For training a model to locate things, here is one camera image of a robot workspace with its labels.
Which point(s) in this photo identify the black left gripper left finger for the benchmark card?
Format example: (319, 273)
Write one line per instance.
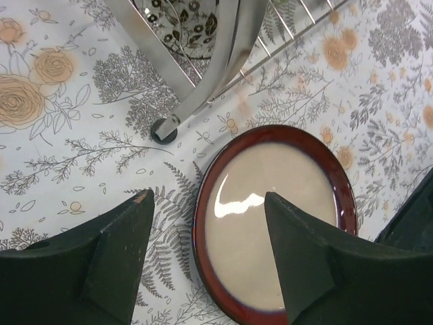
(89, 274)

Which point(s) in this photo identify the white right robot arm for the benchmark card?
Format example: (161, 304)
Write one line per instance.
(412, 227)

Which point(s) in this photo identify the pink patterned bowl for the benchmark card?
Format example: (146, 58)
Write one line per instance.
(186, 27)

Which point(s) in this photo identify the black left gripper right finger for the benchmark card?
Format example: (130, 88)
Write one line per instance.
(328, 276)

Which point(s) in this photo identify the floral table mat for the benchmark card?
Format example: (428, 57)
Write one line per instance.
(78, 99)

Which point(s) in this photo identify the dark red brown plate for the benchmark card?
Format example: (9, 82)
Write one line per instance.
(231, 235)

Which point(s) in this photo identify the steel two-tier dish rack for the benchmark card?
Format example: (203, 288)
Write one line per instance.
(249, 34)

